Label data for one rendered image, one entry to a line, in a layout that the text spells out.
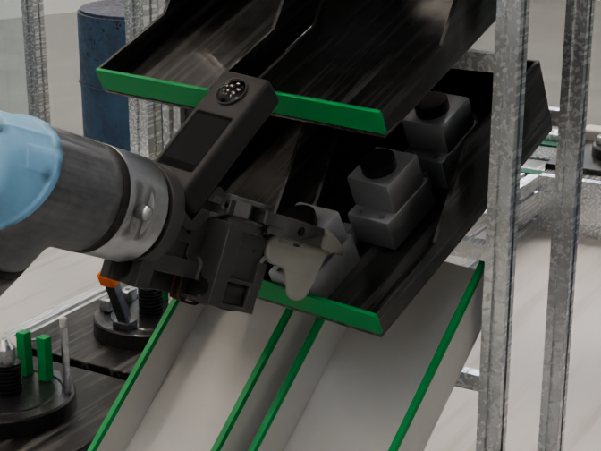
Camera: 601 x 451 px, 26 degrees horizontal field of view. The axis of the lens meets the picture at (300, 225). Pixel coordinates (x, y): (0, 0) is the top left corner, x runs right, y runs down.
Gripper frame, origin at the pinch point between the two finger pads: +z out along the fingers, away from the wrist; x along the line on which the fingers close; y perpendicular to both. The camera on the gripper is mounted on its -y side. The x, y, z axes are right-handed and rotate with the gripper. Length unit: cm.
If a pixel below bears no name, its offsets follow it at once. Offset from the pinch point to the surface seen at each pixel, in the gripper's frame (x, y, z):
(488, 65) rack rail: 9.5, -16.7, 4.5
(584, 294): -22, -4, 102
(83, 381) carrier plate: -39.2, 21.8, 19.6
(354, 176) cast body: 0.8, -5.6, 3.0
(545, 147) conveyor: -56, -32, 141
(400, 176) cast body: 4.4, -6.5, 4.1
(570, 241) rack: 9.1, -6.3, 27.8
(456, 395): -18, 14, 63
